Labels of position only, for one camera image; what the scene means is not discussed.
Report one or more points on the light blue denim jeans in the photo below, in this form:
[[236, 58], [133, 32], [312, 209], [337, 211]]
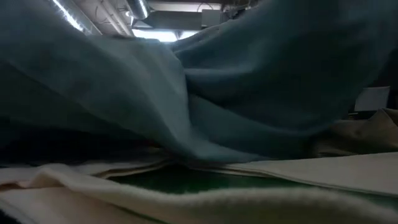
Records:
[[155, 93]]

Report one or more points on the khaki button shirt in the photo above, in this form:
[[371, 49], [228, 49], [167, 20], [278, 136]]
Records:
[[357, 137]]

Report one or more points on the green table mat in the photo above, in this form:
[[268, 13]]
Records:
[[186, 180]]

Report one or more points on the white printed tote bag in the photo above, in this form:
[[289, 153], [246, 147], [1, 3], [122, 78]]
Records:
[[217, 208]]

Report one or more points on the silver ventilation duct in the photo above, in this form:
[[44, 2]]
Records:
[[136, 9]]

